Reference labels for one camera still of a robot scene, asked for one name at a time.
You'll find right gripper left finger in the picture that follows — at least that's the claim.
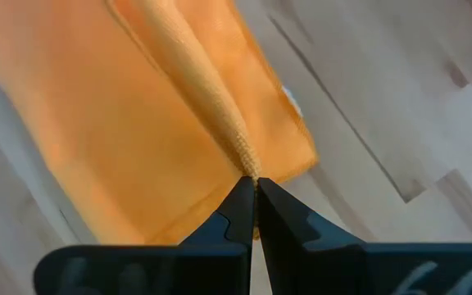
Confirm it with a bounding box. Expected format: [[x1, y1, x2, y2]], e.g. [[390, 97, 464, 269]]
[[178, 176, 257, 295]]

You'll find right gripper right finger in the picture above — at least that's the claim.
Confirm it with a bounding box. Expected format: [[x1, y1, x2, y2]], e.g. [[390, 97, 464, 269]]
[[257, 177, 367, 295]]

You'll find orange microfiber towel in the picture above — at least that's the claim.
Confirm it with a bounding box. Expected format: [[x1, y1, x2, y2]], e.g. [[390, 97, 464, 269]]
[[0, 0, 320, 247]]

